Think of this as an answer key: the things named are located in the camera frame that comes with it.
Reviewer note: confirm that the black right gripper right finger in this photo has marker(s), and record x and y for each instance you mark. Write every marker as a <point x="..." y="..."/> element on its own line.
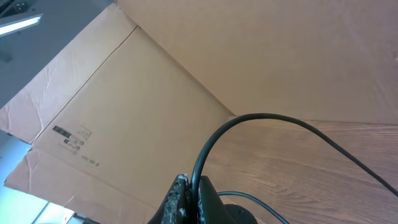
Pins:
<point x="210" y="207"/>

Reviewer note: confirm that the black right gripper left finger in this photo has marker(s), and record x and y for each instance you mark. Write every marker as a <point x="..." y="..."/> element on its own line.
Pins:
<point x="173" y="209"/>

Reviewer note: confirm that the ceiling light fixture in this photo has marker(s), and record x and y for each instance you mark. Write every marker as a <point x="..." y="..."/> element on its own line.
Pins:
<point x="17" y="25"/>

